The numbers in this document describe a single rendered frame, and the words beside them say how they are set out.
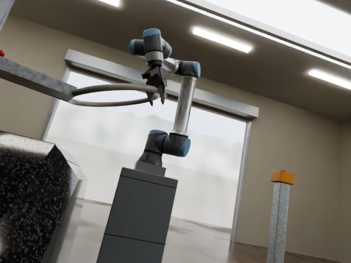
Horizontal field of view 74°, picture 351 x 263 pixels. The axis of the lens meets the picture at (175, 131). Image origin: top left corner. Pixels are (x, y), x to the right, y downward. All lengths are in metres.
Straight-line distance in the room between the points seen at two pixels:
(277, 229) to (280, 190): 0.27
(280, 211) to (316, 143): 6.17
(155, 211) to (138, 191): 0.17
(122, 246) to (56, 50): 5.57
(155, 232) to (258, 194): 5.20
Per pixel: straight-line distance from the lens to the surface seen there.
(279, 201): 1.95
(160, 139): 1.77
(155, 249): 1.69
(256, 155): 6.73
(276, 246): 1.95
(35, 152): 0.70
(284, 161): 7.21
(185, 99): 1.78
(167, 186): 1.65
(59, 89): 1.14
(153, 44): 1.21
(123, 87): 1.05
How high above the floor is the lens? 0.73
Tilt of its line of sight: 15 degrees up
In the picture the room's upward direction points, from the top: 12 degrees clockwise
